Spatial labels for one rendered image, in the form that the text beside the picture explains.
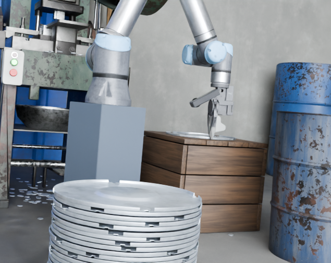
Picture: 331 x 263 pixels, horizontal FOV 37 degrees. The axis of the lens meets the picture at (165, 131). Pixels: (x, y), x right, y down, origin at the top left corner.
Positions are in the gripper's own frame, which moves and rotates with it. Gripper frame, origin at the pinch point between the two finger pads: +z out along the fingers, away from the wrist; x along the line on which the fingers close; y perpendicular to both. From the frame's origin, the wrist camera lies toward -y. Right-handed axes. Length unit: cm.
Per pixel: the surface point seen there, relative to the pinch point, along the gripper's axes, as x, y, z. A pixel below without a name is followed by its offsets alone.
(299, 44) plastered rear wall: 234, 138, -75
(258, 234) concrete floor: -2.9, 22.4, 36.4
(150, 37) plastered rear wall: 195, 0, -61
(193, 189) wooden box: -7.6, -6.4, 19.8
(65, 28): 40, -58, -40
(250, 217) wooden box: -0.1, 19.4, 30.7
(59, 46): 39, -60, -32
